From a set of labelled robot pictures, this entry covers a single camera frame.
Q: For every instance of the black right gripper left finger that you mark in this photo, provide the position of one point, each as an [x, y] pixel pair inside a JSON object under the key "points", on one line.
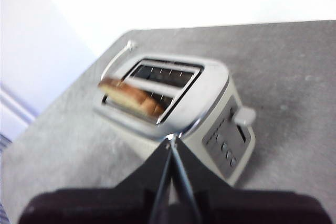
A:
{"points": [[123, 203]]}

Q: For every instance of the cream toaster lever knob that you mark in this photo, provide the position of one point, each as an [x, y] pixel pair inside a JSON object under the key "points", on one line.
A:
{"points": [[246, 116]]}

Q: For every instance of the brown-crusted bread slice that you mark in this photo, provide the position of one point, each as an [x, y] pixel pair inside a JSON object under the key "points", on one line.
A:
{"points": [[131, 98]]}

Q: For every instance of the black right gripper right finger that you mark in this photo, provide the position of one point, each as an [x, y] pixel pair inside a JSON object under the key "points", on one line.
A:
{"points": [[236, 205]]}

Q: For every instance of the cream two-slot toaster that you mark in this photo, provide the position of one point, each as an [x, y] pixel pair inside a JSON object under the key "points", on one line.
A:
{"points": [[183, 108]]}

